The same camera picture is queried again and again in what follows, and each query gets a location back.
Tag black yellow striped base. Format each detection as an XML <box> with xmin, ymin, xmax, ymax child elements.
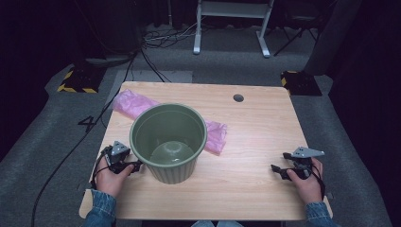
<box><xmin>57</xmin><ymin>64</ymin><xmax>107</xmax><ymax>94</ymax></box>
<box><xmin>280</xmin><ymin>70</ymin><xmax>323</xmax><ymax>96</ymax></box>

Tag black gripper cord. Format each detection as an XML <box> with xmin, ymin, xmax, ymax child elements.
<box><xmin>310</xmin><ymin>164</ymin><xmax>326</xmax><ymax>201</ymax></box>
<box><xmin>90</xmin><ymin>148</ymin><xmax>112</xmax><ymax>190</ymax></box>

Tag long black floor cable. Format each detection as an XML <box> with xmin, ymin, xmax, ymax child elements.
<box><xmin>30</xmin><ymin>50</ymin><xmax>140</xmax><ymax>227</ymax></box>

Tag person's right hand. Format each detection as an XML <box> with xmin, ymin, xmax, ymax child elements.
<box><xmin>286</xmin><ymin>157</ymin><xmax>324</xmax><ymax>205</ymax></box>

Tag short black floor cable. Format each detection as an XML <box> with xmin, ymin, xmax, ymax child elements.
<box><xmin>140</xmin><ymin>46</ymin><xmax>173</xmax><ymax>83</ymax></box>

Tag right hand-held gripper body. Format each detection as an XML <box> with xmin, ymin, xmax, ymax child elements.
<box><xmin>291</xmin><ymin>146</ymin><xmax>325</xmax><ymax>181</ymax></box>

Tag bundle of floor cables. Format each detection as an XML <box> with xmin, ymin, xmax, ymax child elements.
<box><xmin>143</xmin><ymin>22</ymin><xmax>202</xmax><ymax>50</ymax></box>

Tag white metal stand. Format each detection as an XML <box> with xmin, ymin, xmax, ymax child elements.
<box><xmin>192</xmin><ymin>0</ymin><xmax>275</xmax><ymax>59</ymax></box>

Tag grey curtain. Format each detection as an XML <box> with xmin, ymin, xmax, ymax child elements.
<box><xmin>304</xmin><ymin>0</ymin><xmax>363</xmax><ymax>76</ymax></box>

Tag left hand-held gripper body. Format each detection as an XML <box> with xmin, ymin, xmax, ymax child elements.
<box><xmin>102</xmin><ymin>140</ymin><xmax>131</xmax><ymax>175</ymax></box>

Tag person's legs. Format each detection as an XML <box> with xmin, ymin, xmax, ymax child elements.
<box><xmin>190</xmin><ymin>219</ymin><xmax>245</xmax><ymax>227</ymax></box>

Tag green plastic bin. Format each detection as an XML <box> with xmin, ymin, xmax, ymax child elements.
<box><xmin>129</xmin><ymin>102</ymin><xmax>208</xmax><ymax>185</ymax></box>

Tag black right gripper cord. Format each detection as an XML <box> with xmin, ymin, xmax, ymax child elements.
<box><xmin>310</xmin><ymin>164</ymin><xmax>326</xmax><ymax>201</ymax></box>

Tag pink plastic bag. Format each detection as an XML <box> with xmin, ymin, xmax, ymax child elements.
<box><xmin>112</xmin><ymin>88</ymin><xmax>229</xmax><ymax>156</ymax></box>

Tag person's left hand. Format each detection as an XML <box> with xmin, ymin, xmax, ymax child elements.
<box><xmin>94</xmin><ymin>164</ymin><xmax>136</xmax><ymax>199</ymax></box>

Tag black tripod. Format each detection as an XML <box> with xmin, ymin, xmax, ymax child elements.
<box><xmin>273</xmin><ymin>26</ymin><xmax>320</xmax><ymax>58</ymax></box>

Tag black left gripper cord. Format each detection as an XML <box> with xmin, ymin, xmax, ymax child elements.
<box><xmin>90</xmin><ymin>148</ymin><xmax>112</xmax><ymax>190</ymax></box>

